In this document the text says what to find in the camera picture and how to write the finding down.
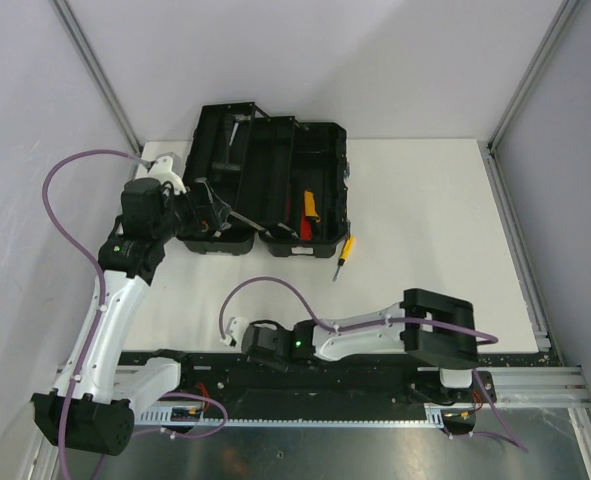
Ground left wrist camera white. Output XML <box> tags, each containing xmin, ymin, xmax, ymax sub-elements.
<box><xmin>146</xmin><ymin>153</ymin><xmax>187</xmax><ymax>195</ymax></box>

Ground yellow utility knife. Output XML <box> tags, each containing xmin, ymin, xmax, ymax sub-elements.
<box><xmin>303</xmin><ymin>190</ymin><xmax>321</xmax><ymax>223</ymax></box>

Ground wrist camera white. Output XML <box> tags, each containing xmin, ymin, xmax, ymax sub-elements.
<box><xmin>146</xmin><ymin>153</ymin><xmax>187</xmax><ymax>195</ymax></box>
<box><xmin>221</xmin><ymin>316</ymin><xmax>249</xmax><ymax>349</ymax></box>

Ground yellow handled screwdriver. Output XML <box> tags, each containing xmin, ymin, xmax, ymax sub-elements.
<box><xmin>332</xmin><ymin>235</ymin><xmax>355</xmax><ymax>282</ymax></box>

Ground left aluminium frame post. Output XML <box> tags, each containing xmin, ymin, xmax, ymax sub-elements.
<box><xmin>49</xmin><ymin>0</ymin><xmax>143</xmax><ymax>153</ymax></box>

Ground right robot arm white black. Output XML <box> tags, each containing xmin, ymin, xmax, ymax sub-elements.
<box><xmin>225</xmin><ymin>289</ymin><xmax>478</xmax><ymax>401</ymax></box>

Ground right aluminium frame post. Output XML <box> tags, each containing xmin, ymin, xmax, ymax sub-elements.
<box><xmin>487</xmin><ymin>0</ymin><xmax>585</xmax><ymax>154</ymax></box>

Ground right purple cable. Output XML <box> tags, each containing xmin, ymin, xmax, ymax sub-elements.
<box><xmin>219</xmin><ymin>277</ymin><xmax>529</xmax><ymax>453</ymax></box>

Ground grey slotted cable duct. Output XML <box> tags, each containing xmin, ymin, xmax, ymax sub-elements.
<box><xmin>135</xmin><ymin>403</ymin><xmax>475</xmax><ymax>429</ymax></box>

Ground red black handled tool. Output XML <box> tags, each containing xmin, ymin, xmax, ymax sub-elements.
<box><xmin>284</xmin><ymin>184</ymin><xmax>292</xmax><ymax>224</ymax></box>

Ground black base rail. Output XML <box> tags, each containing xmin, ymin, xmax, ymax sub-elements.
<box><xmin>166</xmin><ymin>351</ymin><xmax>496</xmax><ymax>420</ymax></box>

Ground black plastic toolbox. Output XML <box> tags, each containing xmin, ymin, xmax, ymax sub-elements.
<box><xmin>180</xmin><ymin>102</ymin><xmax>350</xmax><ymax>259</ymax></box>

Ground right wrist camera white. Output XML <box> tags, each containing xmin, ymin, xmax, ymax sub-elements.
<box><xmin>221</xmin><ymin>316</ymin><xmax>249</xmax><ymax>349</ymax></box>

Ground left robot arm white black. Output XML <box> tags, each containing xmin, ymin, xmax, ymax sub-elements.
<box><xmin>31</xmin><ymin>174</ymin><xmax>230</xmax><ymax>456</ymax></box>

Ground red handled pliers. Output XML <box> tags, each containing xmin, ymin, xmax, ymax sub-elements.
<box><xmin>299</xmin><ymin>214</ymin><xmax>321</xmax><ymax>241</ymax></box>

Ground aluminium frame post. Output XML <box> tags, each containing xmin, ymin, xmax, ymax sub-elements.
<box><xmin>487</xmin><ymin>0</ymin><xmax>585</xmax><ymax>154</ymax></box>
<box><xmin>49</xmin><ymin>0</ymin><xmax>143</xmax><ymax>153</ymax></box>

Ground claw hammer black handle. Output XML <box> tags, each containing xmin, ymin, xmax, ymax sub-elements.
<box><xmin>224</xmin><ymin>114</ymin><xmax>251</xmax><ymax>148</ymax></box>

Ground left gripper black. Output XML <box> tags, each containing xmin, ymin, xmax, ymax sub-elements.
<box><xmin>152</xmin><ymin>178</ymin><xmax>230</xmax><ymax>242</ymax></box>

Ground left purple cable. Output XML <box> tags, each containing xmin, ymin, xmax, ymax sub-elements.
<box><xmin>42</xmin><ymin>148</ymin><xmax>229</xmax><ymax>480</ymax></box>

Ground purple cable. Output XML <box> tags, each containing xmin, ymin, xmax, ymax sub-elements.
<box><xmin>42</xmin><ymin>148</ymin><xmax>229</xmax><ymax>480</ymax></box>
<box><xmin>219</xmin><ymin>277</ymin><xmax>529</xmax><ymax>453</ymax></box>

